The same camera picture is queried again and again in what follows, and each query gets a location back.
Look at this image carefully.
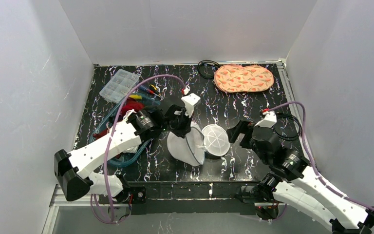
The white mesh laundry basket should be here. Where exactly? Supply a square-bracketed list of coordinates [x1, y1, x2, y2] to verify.
[167, 122, 230, 167]

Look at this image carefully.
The dark red bra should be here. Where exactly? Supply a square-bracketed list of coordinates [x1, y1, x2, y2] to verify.
[93, 98, 145, 140]

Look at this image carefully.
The teal plastic bin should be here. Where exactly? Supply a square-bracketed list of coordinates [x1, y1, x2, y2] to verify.
[89, 93, 160, 168]

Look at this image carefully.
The strawberry print mesh laundry bag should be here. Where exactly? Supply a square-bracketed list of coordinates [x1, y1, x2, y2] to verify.
[214, 64, 275, 93]

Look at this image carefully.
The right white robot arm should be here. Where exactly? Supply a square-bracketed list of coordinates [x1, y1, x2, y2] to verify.
[226, 121, 374, 234]

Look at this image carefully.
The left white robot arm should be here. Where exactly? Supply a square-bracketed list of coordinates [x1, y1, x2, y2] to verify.
[54, 103, 194, 203]

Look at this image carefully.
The clear plastic screw organizer box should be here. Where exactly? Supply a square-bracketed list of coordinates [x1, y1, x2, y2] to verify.
[99, 69, 140, 103]

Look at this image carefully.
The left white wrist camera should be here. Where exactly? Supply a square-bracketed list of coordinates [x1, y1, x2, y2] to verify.
[181, 93, 201, 118]

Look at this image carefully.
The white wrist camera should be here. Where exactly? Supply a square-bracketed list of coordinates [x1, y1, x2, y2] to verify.
[255, 111, 277, 128]
[181, 93, 201, 118]

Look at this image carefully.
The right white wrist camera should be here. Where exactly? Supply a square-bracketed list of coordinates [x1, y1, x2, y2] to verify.
[255, 111, 277, 128]

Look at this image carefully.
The blue red handled screwdriver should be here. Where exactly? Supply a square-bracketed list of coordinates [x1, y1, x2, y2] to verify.
[135, 83, 156, 95]

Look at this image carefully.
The yellow handled screwdriver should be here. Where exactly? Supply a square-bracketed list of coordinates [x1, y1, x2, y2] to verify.
[127, 84, 165, 101]

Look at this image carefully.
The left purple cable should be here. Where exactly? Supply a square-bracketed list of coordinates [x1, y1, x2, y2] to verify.
[90, 74, 189, 225]

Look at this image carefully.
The purple cable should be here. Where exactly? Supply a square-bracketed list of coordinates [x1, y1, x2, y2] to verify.
[261, 101, 374, 226]
[90, 74, 189, 225]

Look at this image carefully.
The black cable coil at back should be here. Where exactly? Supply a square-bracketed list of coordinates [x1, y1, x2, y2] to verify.
[197, 60, 222, 80]

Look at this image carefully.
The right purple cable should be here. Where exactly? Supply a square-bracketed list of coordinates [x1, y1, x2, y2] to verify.
[261, 101, 374, 226]

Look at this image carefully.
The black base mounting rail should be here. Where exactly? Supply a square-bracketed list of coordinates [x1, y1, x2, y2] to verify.
[115, 182, 285, 218]

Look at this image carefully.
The aluminium frame rail right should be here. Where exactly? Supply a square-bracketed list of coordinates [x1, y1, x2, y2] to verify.
[277, 58, 313, 159]

